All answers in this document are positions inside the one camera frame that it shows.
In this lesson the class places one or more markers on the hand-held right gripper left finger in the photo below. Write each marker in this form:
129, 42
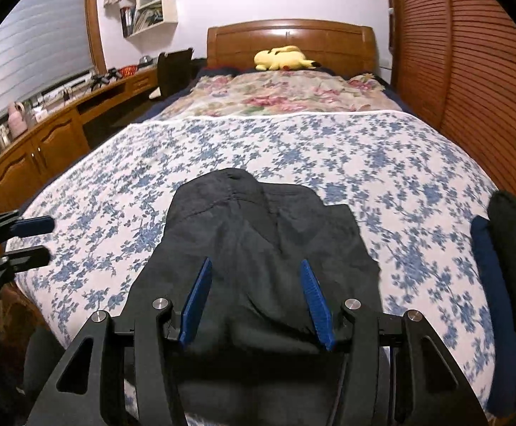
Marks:
196, 306

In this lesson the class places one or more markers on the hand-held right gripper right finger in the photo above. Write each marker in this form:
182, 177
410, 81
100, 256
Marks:
318, 306

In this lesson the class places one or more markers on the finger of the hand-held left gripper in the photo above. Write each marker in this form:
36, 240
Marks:
29, 258
34, 225

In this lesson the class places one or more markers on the black jacket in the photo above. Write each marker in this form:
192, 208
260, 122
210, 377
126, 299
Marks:
258, 230

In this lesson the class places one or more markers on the wooden desk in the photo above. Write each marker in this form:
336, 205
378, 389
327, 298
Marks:
63, 133

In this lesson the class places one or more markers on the pink plastic container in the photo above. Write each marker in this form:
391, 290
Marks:
18, 120

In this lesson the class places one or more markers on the blue floral bedspread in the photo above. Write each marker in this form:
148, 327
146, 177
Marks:
338, 164

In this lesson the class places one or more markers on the black gadget on desk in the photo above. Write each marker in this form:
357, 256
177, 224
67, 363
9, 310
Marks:
106, 77

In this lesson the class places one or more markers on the folded navy cloth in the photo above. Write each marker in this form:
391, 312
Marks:
493, 301

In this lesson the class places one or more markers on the red basket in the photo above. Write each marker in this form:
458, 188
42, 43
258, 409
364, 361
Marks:
129, 72

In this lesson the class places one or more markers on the grey window blind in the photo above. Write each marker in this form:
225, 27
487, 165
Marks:
31, 40

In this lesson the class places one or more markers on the grey round tin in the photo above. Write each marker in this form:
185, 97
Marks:
145, 60

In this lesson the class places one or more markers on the dark chair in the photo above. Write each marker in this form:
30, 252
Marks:
173, 73

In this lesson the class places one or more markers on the pink floral quilt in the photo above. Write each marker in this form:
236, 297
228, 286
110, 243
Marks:
284, 93

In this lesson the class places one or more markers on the yellow plush toy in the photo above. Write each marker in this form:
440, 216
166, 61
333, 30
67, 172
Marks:
284, 58

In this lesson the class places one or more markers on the wooden headboard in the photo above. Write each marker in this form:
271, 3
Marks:
329, 40

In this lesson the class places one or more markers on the wooden louvred wardrobe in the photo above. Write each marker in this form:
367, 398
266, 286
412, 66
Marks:
475, 62

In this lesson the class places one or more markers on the wooden window frame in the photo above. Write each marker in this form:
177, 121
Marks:
94, 22

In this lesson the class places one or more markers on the books on wall shelf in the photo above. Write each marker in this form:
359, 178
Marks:
145, 17

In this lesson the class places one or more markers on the white wall shelf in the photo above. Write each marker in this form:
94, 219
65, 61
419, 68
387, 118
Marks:
160, 13

